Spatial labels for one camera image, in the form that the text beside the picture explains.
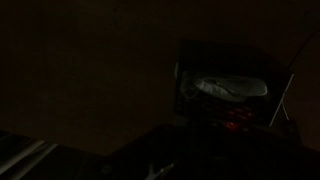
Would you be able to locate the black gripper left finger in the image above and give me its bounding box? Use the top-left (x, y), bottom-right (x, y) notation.
top-left (99, 123), bottom-right (201, 180)

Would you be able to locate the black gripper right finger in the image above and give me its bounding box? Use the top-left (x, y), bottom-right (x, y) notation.
top-left (199, 119), bottom-right (309, 180)

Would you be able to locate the white towel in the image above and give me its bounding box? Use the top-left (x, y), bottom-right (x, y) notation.
top-left (179, 71), bottom-right (269, 100)

